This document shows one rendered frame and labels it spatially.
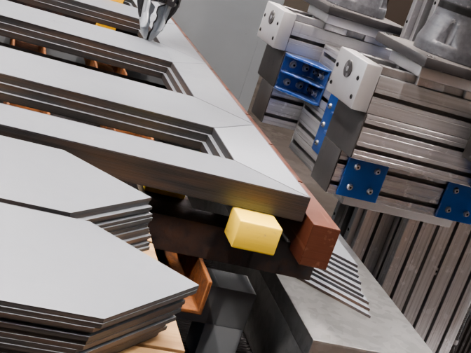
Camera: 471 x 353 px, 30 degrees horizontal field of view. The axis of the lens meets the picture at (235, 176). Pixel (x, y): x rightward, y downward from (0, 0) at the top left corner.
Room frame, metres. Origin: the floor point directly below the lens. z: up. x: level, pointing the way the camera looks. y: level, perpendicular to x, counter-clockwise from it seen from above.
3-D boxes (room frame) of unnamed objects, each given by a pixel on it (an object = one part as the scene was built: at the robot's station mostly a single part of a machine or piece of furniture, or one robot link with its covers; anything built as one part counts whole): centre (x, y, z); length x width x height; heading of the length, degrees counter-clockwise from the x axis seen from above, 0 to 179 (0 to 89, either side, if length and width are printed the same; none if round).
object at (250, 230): (1.09, -0.04, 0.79); 0.06 x 0.05 x 0.04; 108
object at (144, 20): (1.90, 0.29, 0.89); 0.06 x 0.03 x 0.09; 18
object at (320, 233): (1.88, 0.12, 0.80); 1.62 x 0.04 x 0.06; 18
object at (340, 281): (1.39, -0.14, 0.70); 0.39 x 0.12 x 0.04; 18
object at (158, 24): (1.91, 0.26, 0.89); 0.06 x 0.03 x 0.09; 18
